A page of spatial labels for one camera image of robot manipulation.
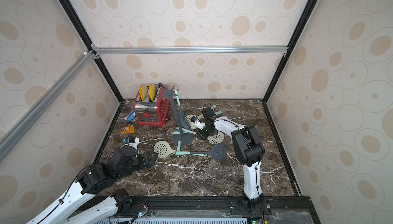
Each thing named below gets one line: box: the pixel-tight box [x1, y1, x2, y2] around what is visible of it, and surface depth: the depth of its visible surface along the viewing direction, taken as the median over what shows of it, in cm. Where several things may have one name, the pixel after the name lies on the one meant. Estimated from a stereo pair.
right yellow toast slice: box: [148, 84, 157, 102], surface depth 99 cm
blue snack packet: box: [122, 109, 137, 122], surface depth 111 cm
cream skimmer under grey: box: [206, 130, 225, 145], surface depth 97 cm
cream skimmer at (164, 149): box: [153, 140, 178, 159], surface depth 93 cm
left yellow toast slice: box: [139, 84, 149, 102], surface depth 99 cm
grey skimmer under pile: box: [172, 133, 194, 137], surface depth 100 cm
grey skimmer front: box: [173, 143, 228, 161], surface depth 92 cm
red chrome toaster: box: [134, 83, 170, 127], surface depth 98 cm
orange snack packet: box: [120, 124, 135, 135], surface depth 102 cm
